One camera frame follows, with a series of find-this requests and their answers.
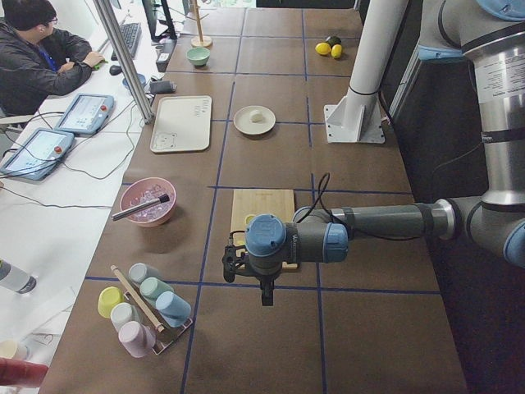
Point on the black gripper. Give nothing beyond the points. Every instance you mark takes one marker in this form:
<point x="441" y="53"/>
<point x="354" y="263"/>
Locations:
<point x="266" y="284"/>

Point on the beige round plate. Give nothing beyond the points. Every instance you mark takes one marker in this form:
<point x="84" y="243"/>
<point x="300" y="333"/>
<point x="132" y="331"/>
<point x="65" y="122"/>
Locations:
<point x="246" y="127"/>

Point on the white steamed bun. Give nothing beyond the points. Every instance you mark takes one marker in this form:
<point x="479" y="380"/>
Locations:
<point x="256" y="116"/>

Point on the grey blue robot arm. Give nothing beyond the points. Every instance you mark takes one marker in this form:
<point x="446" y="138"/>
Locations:
<point x="490" y="34"/>

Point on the cream rectangular tray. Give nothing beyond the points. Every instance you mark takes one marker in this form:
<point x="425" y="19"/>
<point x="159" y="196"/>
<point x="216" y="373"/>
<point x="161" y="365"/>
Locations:
<point x="182" y="124"/>

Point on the lemon slices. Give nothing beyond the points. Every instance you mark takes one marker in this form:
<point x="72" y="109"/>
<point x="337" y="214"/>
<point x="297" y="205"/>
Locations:
<point x="249" y="218"/>

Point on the bamboo cutting board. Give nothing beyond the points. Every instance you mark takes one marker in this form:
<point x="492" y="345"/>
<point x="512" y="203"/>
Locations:
<point x="279" y="203"/>

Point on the blue cup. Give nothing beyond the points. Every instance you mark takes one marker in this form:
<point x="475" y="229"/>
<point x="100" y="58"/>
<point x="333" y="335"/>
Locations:
<point x="174" y="309"/>

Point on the green cup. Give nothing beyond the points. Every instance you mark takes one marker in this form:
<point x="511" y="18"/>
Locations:
<point x="151" y="288"/>

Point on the acrylic cup rack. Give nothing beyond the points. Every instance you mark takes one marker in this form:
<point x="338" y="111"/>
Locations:
<point x="166" y="335"/>

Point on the pink cup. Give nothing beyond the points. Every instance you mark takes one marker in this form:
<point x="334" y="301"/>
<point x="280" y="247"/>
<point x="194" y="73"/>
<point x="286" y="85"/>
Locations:
<point x="137" y="338"/>

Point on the white grey cup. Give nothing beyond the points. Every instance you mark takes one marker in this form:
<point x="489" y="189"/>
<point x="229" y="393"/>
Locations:
<point x="124" y="313"/>

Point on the pink bowl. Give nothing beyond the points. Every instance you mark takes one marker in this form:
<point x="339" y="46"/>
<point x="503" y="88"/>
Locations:
<point x="145" y="190"/>

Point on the yellow cup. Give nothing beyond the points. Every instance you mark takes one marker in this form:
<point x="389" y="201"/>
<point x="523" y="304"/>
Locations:
<point x="108" y="298"/>

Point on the grey folded cloth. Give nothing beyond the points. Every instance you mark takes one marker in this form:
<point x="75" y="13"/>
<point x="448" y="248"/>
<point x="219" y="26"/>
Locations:
<point x="162" y="87"/>

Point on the green bowl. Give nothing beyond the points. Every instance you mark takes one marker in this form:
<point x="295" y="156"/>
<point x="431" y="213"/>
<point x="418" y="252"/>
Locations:
<point x="198" y="56"/>

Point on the yellow lemon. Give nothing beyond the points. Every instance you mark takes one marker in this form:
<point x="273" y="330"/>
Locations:
<point x="336" y="51"/>
<point x="323" y="49"/>

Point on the far blue teach pendant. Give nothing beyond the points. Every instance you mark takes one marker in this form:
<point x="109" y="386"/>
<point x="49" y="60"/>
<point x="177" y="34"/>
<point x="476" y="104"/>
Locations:
<point x="86" y="114"/>

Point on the blue teach pendant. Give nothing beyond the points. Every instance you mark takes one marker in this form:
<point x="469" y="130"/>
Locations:
<point x="86" y="114"/>
<point x="39" y="155"/>

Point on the wooden mug stand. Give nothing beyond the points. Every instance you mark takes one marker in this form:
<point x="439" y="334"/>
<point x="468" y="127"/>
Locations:
<point x="200" y="40"/>

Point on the green avocado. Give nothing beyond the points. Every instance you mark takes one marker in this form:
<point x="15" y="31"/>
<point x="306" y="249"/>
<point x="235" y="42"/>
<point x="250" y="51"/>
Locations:
<point x="333" y="40"/>

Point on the clear water bottle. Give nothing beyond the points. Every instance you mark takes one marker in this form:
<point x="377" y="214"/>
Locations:
<point x="15" y="279"/>

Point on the black rectangular box device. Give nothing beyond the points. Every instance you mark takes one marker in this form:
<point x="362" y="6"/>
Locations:
<point x="164" y="52"/>

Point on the black computer mouse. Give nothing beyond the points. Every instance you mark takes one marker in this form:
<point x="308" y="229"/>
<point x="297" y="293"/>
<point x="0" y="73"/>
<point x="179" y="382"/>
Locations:
<point x="115" y="70"/>

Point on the near blue teach pendant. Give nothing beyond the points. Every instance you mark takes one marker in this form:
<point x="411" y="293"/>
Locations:
<point x="39" y="155"/>

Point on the red cylinder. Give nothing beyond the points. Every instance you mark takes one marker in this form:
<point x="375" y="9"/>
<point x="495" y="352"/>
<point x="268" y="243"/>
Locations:
<point x="20" y="373"/>

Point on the black keyboard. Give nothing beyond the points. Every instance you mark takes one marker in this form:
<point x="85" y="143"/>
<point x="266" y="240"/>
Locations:
<point x="131" y="33"/>

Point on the person in black jacket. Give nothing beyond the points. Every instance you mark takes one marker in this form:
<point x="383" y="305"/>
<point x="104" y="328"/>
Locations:
<point x="39" y="60"/>

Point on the metal handled black brush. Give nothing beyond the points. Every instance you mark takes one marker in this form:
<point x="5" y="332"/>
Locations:
<point x="139" y="207"/>

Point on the white pedestal column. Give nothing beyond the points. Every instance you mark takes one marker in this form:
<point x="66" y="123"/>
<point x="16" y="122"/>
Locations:
<point x="357" y="116"/>

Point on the aluminium frame post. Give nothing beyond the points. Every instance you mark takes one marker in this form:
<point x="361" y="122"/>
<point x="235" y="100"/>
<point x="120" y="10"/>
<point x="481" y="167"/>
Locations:
<point x="112" y="28"/>

